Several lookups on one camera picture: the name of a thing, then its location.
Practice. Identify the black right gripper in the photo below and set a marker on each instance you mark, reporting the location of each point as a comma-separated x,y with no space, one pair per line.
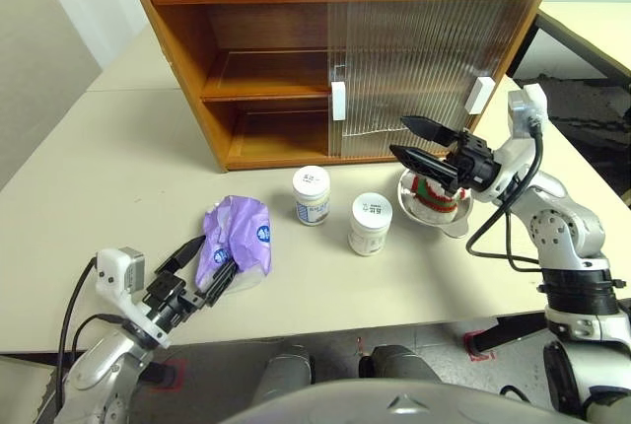
475,160

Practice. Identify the ribbed glass sliding door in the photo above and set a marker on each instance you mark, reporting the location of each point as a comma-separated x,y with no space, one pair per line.
337,39
512,24

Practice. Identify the white bottle plain label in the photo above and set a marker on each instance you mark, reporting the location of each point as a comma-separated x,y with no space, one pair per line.
370,227

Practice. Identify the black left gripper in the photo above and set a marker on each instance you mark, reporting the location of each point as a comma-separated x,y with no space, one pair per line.
165,303

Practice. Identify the gray left robot leg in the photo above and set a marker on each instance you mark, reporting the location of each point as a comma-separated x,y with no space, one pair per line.
286,370

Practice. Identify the gray right robot leg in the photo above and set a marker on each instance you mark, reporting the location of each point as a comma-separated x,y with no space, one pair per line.
394,365

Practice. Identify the red green white toy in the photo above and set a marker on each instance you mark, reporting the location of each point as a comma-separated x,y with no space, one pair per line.
434,195

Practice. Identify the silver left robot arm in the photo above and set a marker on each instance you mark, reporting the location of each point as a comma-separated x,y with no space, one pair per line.
103,365

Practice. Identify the gray robot leg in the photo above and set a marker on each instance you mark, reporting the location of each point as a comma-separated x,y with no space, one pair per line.
286,370
394,365

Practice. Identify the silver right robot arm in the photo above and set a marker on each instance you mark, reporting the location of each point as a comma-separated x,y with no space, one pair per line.
567,227

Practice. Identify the white bowl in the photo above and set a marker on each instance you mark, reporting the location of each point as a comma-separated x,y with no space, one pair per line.
443,227

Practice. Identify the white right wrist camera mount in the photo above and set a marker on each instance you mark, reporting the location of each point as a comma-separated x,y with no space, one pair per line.
517,145

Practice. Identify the purple soft package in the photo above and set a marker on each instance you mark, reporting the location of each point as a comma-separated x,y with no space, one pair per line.
241,232

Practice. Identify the black table foot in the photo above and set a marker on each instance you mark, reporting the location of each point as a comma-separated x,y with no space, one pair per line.
512,328

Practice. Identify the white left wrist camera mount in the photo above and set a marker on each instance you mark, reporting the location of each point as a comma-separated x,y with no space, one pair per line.
111,281

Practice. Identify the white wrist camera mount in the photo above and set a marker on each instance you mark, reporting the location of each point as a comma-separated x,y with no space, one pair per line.
111,281
517,145

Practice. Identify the gray robot chest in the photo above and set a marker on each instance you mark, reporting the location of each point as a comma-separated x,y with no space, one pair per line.
404,406

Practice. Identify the white bottle blue label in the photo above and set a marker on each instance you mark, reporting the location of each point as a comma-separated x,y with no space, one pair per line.
311,197

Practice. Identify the cream side table black frame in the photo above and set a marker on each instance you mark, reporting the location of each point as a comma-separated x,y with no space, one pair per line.
591,24

